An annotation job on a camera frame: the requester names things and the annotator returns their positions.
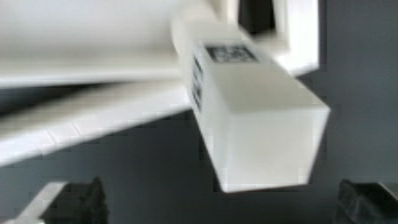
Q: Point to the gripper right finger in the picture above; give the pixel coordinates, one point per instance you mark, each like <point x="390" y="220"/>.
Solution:
<point x="367" y="204"/>

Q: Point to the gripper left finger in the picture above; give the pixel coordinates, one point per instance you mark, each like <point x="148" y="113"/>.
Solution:
<point x="70" y="203"/>

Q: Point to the white desk top tray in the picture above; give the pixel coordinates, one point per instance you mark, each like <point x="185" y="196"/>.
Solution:
<point x="95" y="41"/>

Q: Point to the white L-shaped obstacle fence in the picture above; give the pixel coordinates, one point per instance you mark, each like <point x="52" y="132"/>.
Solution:
<point x="58" y="115"/>

